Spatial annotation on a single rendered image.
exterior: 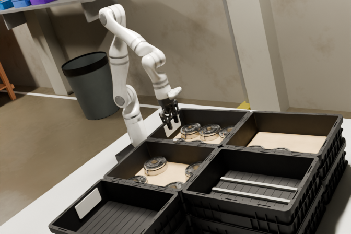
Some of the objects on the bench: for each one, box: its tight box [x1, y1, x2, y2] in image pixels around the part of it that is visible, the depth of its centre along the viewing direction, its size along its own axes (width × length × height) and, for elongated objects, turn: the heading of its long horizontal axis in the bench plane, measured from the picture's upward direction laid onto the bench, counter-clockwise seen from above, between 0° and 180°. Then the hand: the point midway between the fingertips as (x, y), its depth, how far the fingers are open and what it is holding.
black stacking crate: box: [190, 184, 326, 234], centre depth 158 cm, size 40×30×12 cm
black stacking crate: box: [320, 139, 348, 205], centre depth 179 cm, size 40×30×12 cm
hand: (173, 123), depth 200 cm, fingers open, 5 cm apart
